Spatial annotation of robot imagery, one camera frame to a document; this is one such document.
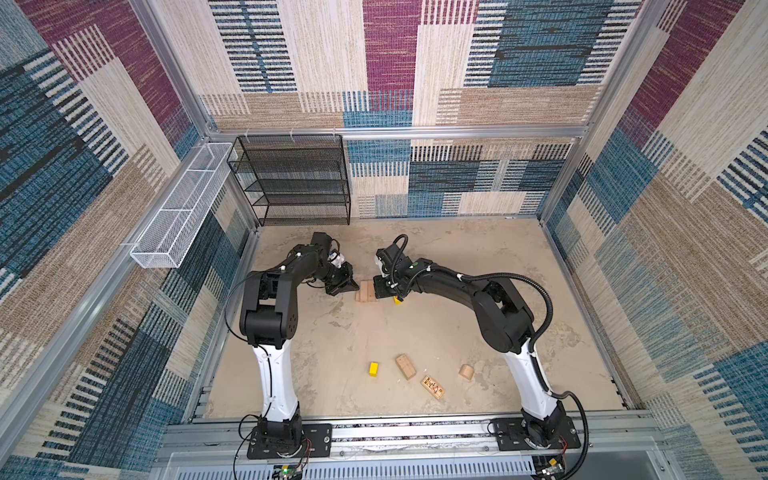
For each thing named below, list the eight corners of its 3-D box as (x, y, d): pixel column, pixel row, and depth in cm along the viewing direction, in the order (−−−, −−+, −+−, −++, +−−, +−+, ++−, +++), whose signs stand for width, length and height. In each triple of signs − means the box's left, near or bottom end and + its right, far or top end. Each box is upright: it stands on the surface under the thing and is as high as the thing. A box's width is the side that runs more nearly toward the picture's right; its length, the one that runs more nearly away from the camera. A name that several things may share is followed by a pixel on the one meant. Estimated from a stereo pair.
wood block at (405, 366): (407, 381, 84) (407, 378, 82) (394, 361, 87) (394, 358, 85) (417, 374, 85) (417, 371, 83) (404, 354, 89) (404, 351, 87)
